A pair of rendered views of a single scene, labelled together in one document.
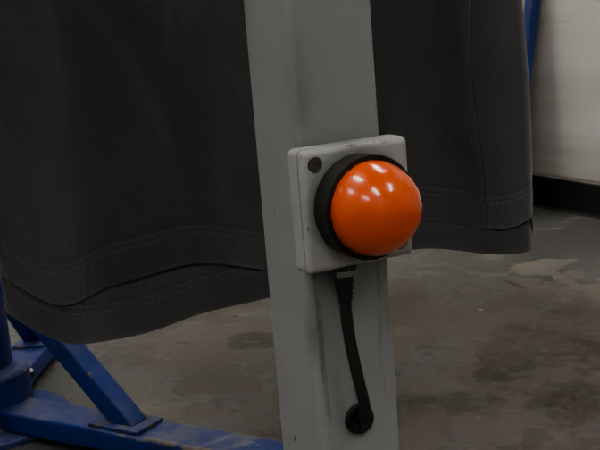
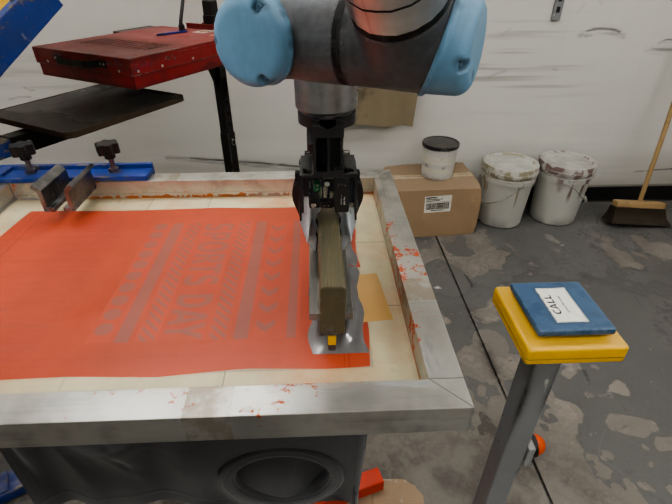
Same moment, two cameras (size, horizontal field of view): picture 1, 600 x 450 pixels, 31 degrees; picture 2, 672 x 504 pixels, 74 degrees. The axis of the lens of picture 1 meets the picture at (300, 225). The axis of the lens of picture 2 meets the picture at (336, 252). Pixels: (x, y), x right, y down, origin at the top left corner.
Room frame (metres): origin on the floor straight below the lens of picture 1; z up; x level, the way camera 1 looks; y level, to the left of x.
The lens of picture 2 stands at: (0.54, 0.53, 1.36)
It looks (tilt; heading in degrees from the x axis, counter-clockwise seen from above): 34 degrees down; 295
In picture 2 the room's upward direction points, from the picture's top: straight up
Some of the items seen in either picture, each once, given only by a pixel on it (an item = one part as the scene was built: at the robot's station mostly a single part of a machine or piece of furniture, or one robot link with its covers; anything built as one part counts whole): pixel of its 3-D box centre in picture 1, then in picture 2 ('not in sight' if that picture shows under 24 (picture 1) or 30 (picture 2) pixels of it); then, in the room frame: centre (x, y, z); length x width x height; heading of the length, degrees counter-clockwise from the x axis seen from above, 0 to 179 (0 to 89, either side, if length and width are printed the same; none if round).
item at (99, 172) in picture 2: not in sight; (77, 184); (1.36, 0.00, 0.97); 0.30 x 0.05 x 0.07; 27
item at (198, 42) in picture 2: not in sight; (154, 52); (1.88, -0.80, 1.06); 0.61 x 0.46 x 0.12; 87
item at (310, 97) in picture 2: not in sight; (328, 92); (0.78, 0.04, 1.22); 0.08 x 0.08 x 0.05
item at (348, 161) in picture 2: not in sight; (327, 159); (0.78, 0.05, 1.14); 0.09 x 0.08 x 0.12; 117
